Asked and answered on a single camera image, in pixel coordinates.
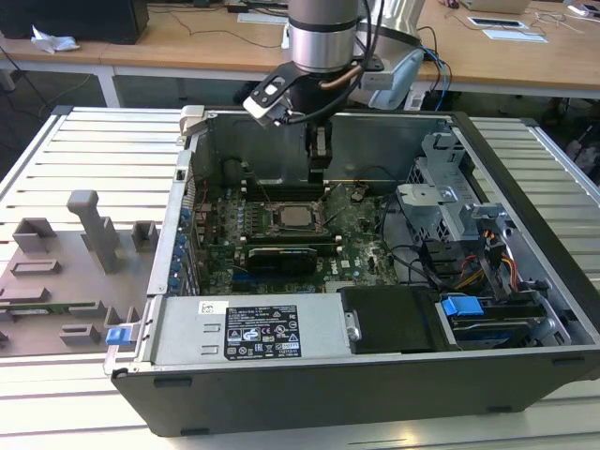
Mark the silver topped CPU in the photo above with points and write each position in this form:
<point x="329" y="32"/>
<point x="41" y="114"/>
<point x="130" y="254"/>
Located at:
<point x="291" y="217"/>

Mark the black plastic drive cover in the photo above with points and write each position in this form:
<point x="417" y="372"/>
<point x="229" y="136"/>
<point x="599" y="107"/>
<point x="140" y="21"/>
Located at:
<point x="398" y="323"/>

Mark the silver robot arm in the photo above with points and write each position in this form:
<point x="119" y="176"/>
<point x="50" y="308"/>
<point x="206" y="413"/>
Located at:
<point x="319" y="42"/>

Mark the black graphics card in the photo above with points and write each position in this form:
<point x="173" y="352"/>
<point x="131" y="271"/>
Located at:
<point x="281" y="262"/>

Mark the round coin cell battery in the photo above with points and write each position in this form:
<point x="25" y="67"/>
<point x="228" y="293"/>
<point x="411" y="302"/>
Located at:
<point x="358" y="192"/>

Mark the black round case speaker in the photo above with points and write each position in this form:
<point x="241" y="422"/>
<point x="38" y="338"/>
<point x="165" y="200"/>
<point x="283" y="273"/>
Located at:
<point x="232" y="172"/>

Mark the smartphone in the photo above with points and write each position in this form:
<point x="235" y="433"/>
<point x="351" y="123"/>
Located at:
<point x="583" y="8"/>

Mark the silver laptop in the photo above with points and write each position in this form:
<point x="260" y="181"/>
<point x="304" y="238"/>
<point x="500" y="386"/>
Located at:
<point x="497" y="4"/>

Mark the silver power supply unit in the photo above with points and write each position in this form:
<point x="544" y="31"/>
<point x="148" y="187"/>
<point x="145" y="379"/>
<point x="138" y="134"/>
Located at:
<point x="187" y="328"/>

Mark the black RAM slot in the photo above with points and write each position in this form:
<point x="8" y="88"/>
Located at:
<point x="281" y="194"/>
<point x="281" y="188"/>
<point x="290" y="235"/>
<point x="290" y="241"/>

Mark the CPU socket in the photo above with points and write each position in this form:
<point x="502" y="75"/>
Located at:
<point x="271" y="216"/>

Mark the blue plastic case latch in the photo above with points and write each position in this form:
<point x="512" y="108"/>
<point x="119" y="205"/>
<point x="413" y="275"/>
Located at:
<point x="117" y="336"/>

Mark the silver metal drive cage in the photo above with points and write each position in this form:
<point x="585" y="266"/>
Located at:
<point x="422" y="206"/>

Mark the black box on desk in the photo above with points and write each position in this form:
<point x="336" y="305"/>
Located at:
<point x="70" y="19"/>

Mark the black and grey PC case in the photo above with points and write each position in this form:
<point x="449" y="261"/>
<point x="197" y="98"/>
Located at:
<point x="281" y="398"/>

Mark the green RAM stick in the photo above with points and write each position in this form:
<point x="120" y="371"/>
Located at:
<point x="47" y="309"/>

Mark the grey parts rack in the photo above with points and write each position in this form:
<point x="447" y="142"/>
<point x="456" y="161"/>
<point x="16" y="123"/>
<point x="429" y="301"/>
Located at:
<point x="94" y="262"/>

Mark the crumpled white paper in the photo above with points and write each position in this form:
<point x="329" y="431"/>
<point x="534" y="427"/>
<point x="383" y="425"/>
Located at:
<point x="54" y="41"/>

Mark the beige case latch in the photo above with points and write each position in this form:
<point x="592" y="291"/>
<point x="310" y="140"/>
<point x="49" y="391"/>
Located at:
<point x="193" y="119"/>

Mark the white paper sheet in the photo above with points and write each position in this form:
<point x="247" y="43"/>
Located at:
<point x="260" y="18"/>
<point x="515" y="36"/>

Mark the small wrist camera box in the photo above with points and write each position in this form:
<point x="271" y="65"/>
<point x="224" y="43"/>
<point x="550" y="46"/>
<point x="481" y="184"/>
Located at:
<point x="375" y="79"/>

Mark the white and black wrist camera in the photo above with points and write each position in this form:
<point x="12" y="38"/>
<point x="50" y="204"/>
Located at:
<point x="267" y="100"/>

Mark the hard disk in blue carrier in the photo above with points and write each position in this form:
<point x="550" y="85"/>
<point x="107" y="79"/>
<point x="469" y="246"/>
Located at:
<point x="461" y="305"/>

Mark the wooden desk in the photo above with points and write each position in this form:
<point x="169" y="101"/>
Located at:
<point x="56" y="58"/>
<point x="211" y="51"/>

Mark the green motherboard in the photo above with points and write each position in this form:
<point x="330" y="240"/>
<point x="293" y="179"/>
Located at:
<point x="356" y="262"/>

